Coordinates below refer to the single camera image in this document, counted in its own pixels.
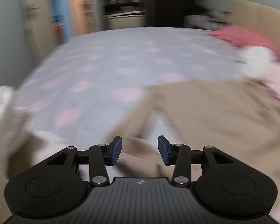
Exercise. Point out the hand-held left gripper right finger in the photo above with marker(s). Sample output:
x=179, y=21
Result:
x=163, y=150

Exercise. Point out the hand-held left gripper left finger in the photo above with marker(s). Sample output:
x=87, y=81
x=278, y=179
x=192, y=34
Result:
x=116, y=150

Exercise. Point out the beige knit sweater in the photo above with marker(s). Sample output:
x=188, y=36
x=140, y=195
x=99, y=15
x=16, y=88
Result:
x=212, y=112

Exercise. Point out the pink polka dot bed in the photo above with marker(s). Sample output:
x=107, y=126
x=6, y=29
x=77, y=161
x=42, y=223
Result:
x=95, y=63

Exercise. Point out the folded white muslin cloth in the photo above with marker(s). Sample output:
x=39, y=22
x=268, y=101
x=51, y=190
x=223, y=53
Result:
x=2, y=121

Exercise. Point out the crumpled white muslin cloth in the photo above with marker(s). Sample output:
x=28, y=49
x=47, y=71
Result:
x=256, y=60

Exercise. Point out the cream storage bin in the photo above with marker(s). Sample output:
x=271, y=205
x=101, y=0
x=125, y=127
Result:
x=126, y=21

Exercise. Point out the red stool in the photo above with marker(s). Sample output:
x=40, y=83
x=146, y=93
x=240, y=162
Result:
x=60, y=31

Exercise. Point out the light pink cloth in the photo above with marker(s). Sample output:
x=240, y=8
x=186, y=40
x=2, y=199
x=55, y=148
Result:
x=277, y=81

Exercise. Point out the white black nightstand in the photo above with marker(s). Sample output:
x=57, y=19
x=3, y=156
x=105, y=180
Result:
x=200, y=18

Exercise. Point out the pink pillow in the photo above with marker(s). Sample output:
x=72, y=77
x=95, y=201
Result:
x=242, y=37

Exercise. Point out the cream hallway door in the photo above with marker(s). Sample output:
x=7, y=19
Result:
x=84, y=9

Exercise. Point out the black wardrobe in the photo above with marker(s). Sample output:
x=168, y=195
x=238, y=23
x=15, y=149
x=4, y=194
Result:
x=172, y=2

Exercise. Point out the cream room door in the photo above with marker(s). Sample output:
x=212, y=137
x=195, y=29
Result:
x=37, y=16

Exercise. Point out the beige padded headboard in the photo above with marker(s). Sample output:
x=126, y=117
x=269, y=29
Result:
x=259, y=11

